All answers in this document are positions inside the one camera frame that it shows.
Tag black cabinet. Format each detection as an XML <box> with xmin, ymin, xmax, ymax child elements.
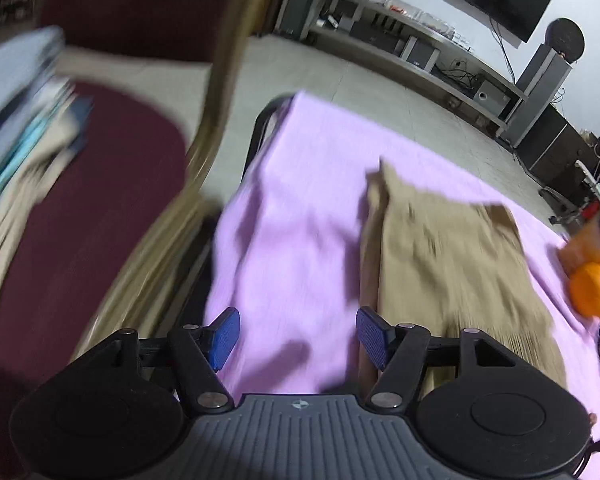
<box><xmin>517</xmin><ymin>102</ymin><xmax>600</xmax><ymax>187</ymax></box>

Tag grey television stand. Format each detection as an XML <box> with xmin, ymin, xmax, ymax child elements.
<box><xmin>302</xmin><ymin>0</ymin><xmax>529</xmax><ymax>137</ymax></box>

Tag lilac table cloth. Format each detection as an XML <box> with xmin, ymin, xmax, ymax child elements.
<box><xmin>202</xmin><ymin>91</ymin><xmax>600</xmax><ymax>480</ymax></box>

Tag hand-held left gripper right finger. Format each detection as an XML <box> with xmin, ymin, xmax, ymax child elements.
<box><xmin>356</xmin><ymin>307</ymin><xmax>512</xmax><ymax>414</ymax></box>

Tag maroon chair with gold frame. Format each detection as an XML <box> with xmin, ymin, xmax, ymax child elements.
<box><xmin>0</xmin><ymin>0</ymin><xmax>292</xmax><ymax>480</ymax></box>

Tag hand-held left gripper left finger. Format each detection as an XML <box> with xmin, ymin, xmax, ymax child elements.
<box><xmin>114</xmin><ymin>307</ymin><xmax>242</xmax><ymax>416</ymax></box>

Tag khaki pants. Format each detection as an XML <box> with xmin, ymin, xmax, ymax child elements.
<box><xmin>357</xmin><ymin>160</ymin><xmax>569</xmax><ymax>397</ymax></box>

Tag stack of folded clothes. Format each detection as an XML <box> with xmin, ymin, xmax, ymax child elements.
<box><xmin>0</xmin><ymin>25</ymin><xmax>94</xmax><ymax>322</ymax></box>

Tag round black fan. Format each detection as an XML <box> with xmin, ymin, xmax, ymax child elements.
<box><xmin>544</xmin><ymin>17</ymin><xmax>586</xmax><ymax>64</ymax></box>

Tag black amplifier box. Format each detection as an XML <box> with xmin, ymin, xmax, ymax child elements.
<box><xmin>404</xmin><ymin>36</ymin><xmax>442</xmax><ymax>72</ymax></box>

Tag black folding table frame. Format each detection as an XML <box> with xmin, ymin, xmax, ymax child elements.
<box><xmin>242</xmin><ymin>94</ymin><xmax>297</xmax><ymax>182</ymax></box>

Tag black hanging cables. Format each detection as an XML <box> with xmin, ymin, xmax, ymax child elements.
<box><xmin>489</xmin><ymin>14</ymin><xmax>517</xmax><ymax>83</ymax></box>

